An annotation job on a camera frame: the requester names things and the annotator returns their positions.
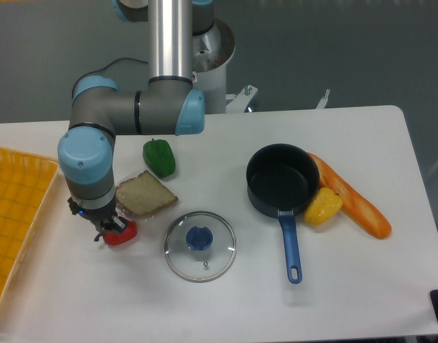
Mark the green bell pepper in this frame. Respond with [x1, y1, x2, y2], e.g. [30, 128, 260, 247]
[142, 139, 176, 178]

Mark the red bell pepper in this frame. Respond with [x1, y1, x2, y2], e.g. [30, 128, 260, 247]
[94, 221, 137, 247]

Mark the dark saucepan blue handle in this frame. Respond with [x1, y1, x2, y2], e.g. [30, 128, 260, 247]
[246, 144, 319, 284]

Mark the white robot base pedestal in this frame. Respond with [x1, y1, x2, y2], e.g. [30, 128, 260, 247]
[192, 19, 259, 114]

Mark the orange plastic basket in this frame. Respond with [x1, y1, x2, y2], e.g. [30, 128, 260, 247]
[0, 147, 59, 308]

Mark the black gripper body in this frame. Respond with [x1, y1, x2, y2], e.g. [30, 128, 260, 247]
[68, 197, 116, 229]

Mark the yellow bell pepper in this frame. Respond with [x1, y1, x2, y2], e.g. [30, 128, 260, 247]
[303, 187, 343, 227]

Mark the glass pot lid blue knob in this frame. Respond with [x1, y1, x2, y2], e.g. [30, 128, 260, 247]
[164, 211, 237, 283]

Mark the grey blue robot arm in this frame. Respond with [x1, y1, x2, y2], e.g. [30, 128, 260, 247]
[57, 1, 215, 234]

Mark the slice of toast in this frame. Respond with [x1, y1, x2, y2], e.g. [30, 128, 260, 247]
[116, 170, 179, 219]

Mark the orange baguette bread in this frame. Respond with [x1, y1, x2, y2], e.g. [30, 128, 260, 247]
[310, 154, 392, 239]

